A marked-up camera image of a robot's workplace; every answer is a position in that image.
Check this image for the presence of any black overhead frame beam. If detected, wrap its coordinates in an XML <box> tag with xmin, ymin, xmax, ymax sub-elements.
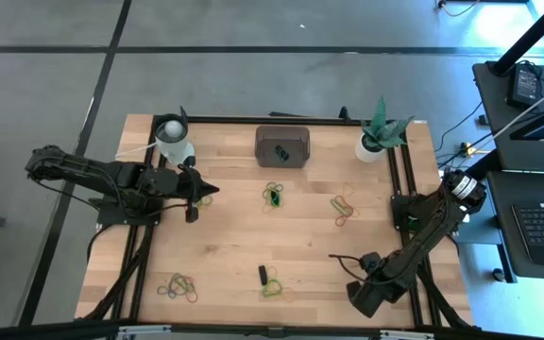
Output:
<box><xmin>0</xmin><ymin>319</ymin><xmax>544</xmax><ymax>340</ymax></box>

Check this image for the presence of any black power adapter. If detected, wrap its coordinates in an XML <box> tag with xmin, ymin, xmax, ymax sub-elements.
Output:
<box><xmin>506</xmin><ymin>62</ymin><xmax>543</xmax><ymax>109</ymax></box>

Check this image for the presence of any white cup with ball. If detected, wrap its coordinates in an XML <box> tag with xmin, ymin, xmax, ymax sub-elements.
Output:
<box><xmin>152</xmin><ymin>112</ymin><xmax>196</xmax><ymax>167</ymax></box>

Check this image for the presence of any silver frame bracket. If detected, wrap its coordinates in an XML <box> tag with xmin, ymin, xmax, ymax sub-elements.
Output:
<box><xmin>115</xmin><ymin>324</ymin><xmax>174</xmax><ymax>340</ymax></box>
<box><xmin>379</xmin><ymin>329</ymin><xmax>436</xmax><ymax>340</ymax></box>

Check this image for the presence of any grey translucent plastic bin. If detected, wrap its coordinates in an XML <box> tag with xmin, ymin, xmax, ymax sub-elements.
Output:
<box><xmin>254</xmin><ymin>125</ymin><xmax>312</xmax><ymax>169</ymax></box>

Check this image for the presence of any black diagonal frame brace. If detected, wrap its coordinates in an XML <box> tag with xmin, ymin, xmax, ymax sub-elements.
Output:
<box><xmin>78</xmin><ymin>229</ymin><xmax>156</xmax><ymax>323</ymax></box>
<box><xmin>403</xmin><ymin>238</ymin><xmax>474</xmax><ymax>330</ymax></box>

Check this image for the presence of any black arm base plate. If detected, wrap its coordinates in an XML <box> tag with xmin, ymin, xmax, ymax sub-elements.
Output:
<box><xmin>390</xmin><ymin>193</ymin><xmax>458</xmax><ymax>233</ymax></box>
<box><xmin>95</xmin><ymin>187</ymin><xmax>165</xmax><ymax>228</ymax></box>

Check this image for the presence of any thin floor cable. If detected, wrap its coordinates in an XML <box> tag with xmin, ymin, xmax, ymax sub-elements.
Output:
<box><xmin>436</xmin><ymin>0</ymin><xmax>484</xmax><ymax>19</ymax></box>

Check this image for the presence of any black right camera cable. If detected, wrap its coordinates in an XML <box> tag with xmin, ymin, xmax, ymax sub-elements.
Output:
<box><xmin>328</xmin><ymin>253</ymin><xmax>366</xmax><ymax>284</ymax></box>

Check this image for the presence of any green rubber bands bottom centre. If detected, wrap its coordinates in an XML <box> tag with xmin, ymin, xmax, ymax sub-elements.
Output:
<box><xmin>265</xmin><ymin>265</ymin><xmax>297</xmax><ymax>303</ymax></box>

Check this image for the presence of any white lamp cable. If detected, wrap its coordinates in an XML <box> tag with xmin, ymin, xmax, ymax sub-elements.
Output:
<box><xmin>114</xmin><ymin>141</ymin><xmax>160</xmax><ymax>159</ymax></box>

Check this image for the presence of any black laptop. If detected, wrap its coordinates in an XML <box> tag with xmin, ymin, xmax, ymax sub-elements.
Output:
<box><xmin>485</xmin><ymin>169</ymin><xmax>544</xmax><ymax>281</ymax></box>

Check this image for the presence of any black desk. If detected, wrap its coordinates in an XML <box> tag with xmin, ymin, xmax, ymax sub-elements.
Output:
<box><xmin>471</xmin><ymin>59</ymin><xmax>544</xmax><ymax>172</ymax></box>

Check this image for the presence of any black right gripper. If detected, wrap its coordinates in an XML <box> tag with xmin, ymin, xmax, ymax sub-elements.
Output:
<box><xmin>347</xmin><ymin>257</ymin><xmax>417</xmax><ymax>318</ymax></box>

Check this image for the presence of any black floor cable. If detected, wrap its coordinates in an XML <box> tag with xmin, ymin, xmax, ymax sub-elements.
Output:
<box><xmin>434</xmin><ymin>101</ymin><xmax>485</xmax><ymax>157</ymax></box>

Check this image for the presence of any green plant in white pot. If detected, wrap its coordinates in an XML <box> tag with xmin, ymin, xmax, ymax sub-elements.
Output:
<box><xmin>354</xmin><ymin>95</ymin><xmax>416</xmax><ymax>164</ymax></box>

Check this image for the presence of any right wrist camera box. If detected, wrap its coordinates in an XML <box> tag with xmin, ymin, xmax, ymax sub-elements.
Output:
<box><xmin>360</xmin><ymin>251</ymin><xmax>383</xmax><ymax>271</ymax></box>

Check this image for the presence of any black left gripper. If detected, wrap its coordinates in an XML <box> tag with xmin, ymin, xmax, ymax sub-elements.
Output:
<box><xmin>172</xmin><ymin>164</ymin><xmax>220</xmax><ymax>224</ymax></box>

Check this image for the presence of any white rod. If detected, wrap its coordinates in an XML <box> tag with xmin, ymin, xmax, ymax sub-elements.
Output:
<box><xmin>488</xmin><ymin>75</ymin><xmax>544</xmax><ymax>141</ymax></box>

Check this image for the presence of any black pole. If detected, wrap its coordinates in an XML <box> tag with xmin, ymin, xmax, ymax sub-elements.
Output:
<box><xmin>488</xmin><ymin>0</ymin><xmax>544</xmax><ymax>77</ymax></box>

